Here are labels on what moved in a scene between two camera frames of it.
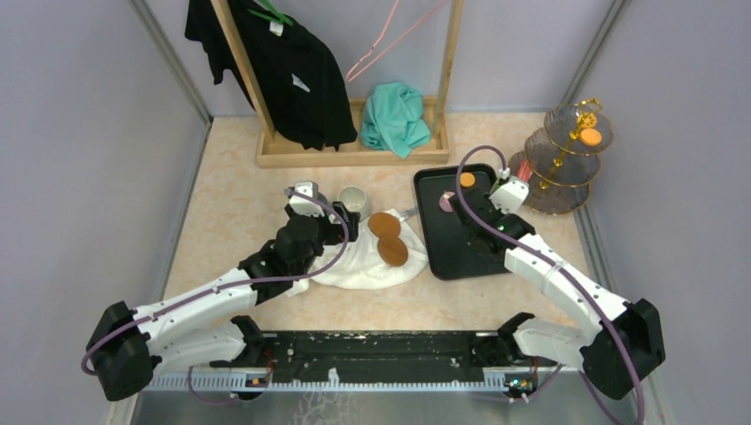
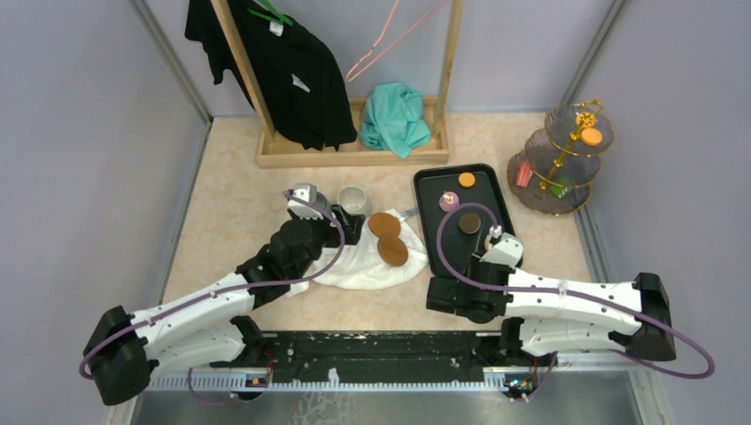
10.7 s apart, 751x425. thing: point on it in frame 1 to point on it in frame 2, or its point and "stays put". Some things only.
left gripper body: x=329 y=233 stays put
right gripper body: x=468 y=239 to x=473 y=319
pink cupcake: x=445 y=202 stays put
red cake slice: x=524 y=171 stays put
